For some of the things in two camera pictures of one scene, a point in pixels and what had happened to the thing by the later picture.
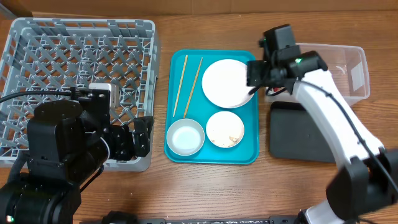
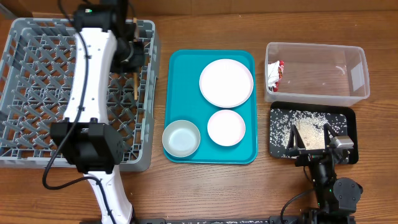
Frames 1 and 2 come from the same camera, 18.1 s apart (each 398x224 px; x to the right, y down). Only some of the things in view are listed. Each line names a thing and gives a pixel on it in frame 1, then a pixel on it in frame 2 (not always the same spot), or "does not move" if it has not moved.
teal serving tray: (185, 99) does not move
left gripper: (124, 148) → (135, 66)
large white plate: (224, 84) does not move
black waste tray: (294, 134) does not move
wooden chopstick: (193, 87) → (135, 74)
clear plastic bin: (348, 65) does not move
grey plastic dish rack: (43, 55) does not move
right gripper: (252, 76) → (308, 156)
